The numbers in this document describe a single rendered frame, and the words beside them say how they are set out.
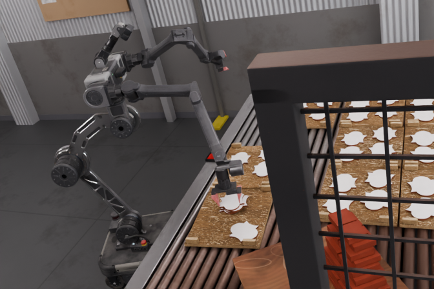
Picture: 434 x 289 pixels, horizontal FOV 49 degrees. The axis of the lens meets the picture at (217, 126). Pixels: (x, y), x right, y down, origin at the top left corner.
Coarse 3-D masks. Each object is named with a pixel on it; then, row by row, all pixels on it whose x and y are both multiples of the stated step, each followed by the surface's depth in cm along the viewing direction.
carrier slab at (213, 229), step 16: (208, 192) 247; (224, 192) 244; (256, 192) 238; (208, 208) 235; (256, 208) 227; (208, 224) 224; (224, 224) 221; (256, 224) 216; (208, 240) 214; (224, 240) 212; (256, 240) 207
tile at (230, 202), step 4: (228, 196) 233; (232, 196) 232; (236, 196) 231; (224, 200) 230; (228, 200) 230; (232, 200) 229; (236, 200) 228; (240, 200) 228; (224, 204) 227; (228, 204) 227; (232, 204) 226; (236, 204) 225; (240, 204) 226; (228, 208) 224; (232, 208) 223; (236, 208) 224
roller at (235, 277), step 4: (244, 248) 207; (248, 248) 206; (244, 252) 205; (248, 252) 205; (236, 272) 195; (232, 276) 194; (236, 276) 194; (232, 280) 192; (236, 280) 192; (232, 284) 190; (236, 284) 190; (228, 288) 189; (232, 288) 188; (236, 288) 189
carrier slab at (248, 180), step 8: (232, 152) 278; (248, 152) 274; (256, 152) 272; (248, 160) 266; (256, 160) 265; (248, 168) 259; (240, 176) 254; (248, 176) 252; (256, 176) 251; (240, 184) 247; (248, 184) 246; (256, 184) 244
